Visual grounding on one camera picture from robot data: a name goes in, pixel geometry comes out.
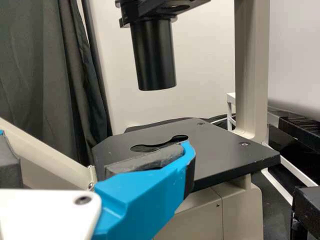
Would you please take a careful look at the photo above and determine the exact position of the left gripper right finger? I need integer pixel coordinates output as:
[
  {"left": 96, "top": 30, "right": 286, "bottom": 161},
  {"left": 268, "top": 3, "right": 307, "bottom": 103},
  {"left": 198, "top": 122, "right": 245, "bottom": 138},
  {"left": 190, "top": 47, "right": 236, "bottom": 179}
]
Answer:
[{"left": 92, "top": 139, "right": 197, "bottom": 240}]

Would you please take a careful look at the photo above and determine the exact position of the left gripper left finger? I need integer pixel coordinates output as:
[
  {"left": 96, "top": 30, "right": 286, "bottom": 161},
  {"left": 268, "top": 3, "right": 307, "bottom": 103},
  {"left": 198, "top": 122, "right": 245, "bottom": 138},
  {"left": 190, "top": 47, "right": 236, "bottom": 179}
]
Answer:
[{"left": 0, "top": 128, "right": 21, "bottom": 189}]

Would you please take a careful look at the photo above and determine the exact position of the cream microscope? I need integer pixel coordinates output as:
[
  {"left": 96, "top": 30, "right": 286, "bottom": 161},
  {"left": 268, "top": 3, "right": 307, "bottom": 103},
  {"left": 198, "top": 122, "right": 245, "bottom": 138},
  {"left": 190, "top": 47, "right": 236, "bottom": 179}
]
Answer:
[{"left": 0, "top": 0, "right": 281, "bottom": 240}]

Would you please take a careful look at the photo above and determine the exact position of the black platform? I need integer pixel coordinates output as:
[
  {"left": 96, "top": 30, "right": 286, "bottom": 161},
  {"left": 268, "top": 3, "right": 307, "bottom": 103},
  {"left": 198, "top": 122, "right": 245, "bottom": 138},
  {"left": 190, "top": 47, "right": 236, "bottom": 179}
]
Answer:
[
  {"left": 291, "top": 185, "right": 320, "bottom": 240},
  {"left": 277, "top": 115, "right": 320, "bottom": 153}
]

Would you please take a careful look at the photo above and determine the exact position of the white metal frame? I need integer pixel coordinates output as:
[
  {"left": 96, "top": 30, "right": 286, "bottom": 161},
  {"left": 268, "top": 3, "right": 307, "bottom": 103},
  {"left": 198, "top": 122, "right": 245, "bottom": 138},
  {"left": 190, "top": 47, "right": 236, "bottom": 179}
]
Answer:
[{"left": 225, "top": 91, "right": 237, "bottom": 132}]

